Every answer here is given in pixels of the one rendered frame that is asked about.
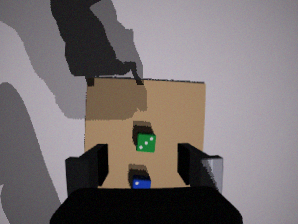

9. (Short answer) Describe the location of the tan flat mat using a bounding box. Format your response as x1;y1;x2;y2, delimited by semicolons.
85;78;206;188

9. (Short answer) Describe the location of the blue die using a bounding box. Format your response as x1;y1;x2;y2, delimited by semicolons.
132;175;151;188

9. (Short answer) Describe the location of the green die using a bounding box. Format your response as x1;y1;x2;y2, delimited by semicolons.
136;132;156;153

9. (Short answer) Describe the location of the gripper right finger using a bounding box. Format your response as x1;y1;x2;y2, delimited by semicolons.
177;143;223;194

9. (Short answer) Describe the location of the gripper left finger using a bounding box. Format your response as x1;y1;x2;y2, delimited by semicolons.
65;144;109;196

